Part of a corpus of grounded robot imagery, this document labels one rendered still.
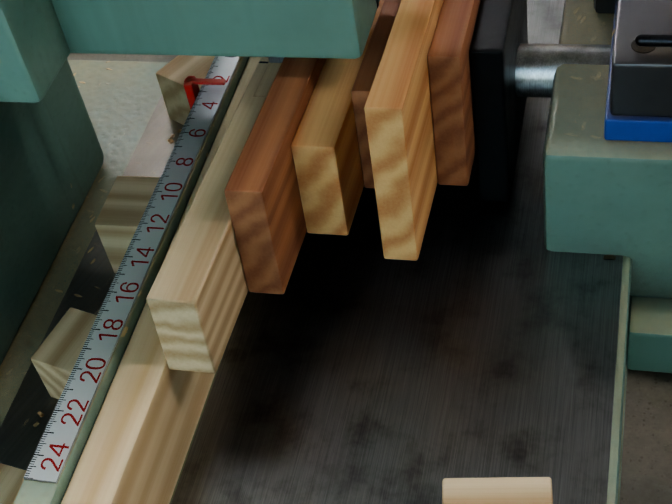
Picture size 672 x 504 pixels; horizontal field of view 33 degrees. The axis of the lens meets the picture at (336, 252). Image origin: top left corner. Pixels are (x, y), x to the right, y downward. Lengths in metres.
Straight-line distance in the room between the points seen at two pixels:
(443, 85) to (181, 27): 0.11
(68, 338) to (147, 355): 0.18
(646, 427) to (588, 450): 1.11
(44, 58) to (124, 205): 0.19
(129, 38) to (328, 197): 0.11
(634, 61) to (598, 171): 0.05
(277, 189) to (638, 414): 1.17
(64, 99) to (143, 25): 0.23
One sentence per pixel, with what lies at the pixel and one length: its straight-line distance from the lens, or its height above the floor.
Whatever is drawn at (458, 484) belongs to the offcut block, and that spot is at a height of 0.94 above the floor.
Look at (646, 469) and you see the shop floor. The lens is 1.54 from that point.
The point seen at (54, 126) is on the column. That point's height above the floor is 0.87.
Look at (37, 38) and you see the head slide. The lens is 0.51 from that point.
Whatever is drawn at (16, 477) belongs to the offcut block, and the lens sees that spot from 0.60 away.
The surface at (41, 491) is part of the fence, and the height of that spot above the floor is 0.96.
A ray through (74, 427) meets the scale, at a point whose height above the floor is 0.96.
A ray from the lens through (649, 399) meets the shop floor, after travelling 1.61.
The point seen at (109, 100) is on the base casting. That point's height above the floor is 0.80.
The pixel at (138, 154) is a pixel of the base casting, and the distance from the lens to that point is 0.79.
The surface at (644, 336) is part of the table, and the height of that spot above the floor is 0.87.
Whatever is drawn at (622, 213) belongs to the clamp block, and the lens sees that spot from 0.52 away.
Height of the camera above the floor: 1.30
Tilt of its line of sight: 46 degrees down
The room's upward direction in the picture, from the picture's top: 12 degrees counter-clockwise
